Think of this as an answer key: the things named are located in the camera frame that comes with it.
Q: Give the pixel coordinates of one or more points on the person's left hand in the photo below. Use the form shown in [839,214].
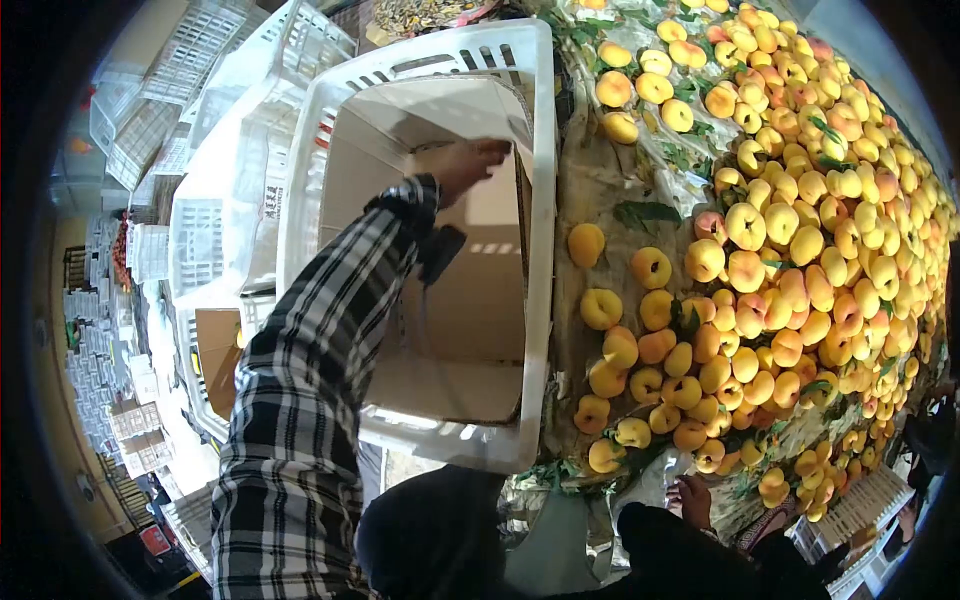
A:
[457,169]

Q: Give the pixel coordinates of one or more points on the person's left fingers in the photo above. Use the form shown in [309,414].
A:
[495,152]

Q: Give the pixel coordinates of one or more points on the brown burlap cloth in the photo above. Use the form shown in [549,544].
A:
[592,180]

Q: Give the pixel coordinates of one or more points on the large white plastic crate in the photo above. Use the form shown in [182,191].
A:
[544,247]

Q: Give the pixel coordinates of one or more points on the black wrist band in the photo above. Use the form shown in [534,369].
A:
[442,251]

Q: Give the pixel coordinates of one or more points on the brown cardboard crate liner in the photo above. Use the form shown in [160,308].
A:
[480,315]

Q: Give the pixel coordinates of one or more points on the pile of yellow peaches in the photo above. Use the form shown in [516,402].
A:
[795,240]

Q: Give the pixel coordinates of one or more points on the stack of white crates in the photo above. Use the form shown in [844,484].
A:
[165,82]

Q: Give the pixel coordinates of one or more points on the white crate with cardboard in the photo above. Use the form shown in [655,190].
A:
[217,352]

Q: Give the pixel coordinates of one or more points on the person's legs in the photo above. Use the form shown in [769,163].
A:
[431,536]

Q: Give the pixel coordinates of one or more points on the person's body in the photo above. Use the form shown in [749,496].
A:
[285,487]

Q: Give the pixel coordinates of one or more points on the white slatted crate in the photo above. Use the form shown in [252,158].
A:
[862,510]

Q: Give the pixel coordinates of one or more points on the wall of stacked white boxes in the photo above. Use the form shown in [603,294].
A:
[112,360]

